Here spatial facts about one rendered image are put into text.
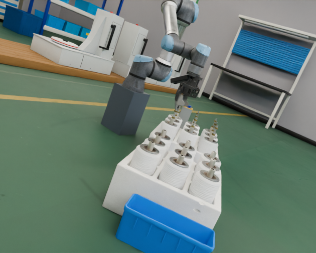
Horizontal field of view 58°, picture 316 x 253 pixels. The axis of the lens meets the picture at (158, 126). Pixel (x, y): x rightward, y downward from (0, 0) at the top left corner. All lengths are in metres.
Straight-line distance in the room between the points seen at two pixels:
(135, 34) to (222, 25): 3.42
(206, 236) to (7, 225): 0.61
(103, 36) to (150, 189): 2.90
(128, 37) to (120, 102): 2.37
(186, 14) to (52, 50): 1.87
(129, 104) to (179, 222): 1.00
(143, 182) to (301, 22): 5.99
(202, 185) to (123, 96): 1.01
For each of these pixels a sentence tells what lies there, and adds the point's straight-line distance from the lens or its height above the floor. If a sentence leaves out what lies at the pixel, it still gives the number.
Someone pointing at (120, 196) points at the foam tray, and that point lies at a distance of 1.06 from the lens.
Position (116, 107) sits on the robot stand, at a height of 0.16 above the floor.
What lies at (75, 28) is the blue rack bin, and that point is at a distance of 6.68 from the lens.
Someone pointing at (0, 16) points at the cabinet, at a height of 0.11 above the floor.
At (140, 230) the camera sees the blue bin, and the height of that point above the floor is 0.07.
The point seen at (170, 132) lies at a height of 0.21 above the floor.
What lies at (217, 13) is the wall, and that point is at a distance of 7.27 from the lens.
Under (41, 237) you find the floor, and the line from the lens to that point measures 0.92.
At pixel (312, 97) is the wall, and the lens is 6.40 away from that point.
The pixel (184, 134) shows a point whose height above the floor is 0.24.
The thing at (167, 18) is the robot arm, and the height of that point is 0.77.
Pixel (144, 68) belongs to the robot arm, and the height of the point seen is 0.46.
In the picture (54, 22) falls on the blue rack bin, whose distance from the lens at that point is 6.35.
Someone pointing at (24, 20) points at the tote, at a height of 0.25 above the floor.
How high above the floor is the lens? 0.59
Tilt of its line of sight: 14 degrees down
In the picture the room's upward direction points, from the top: 22 degrees clockwise
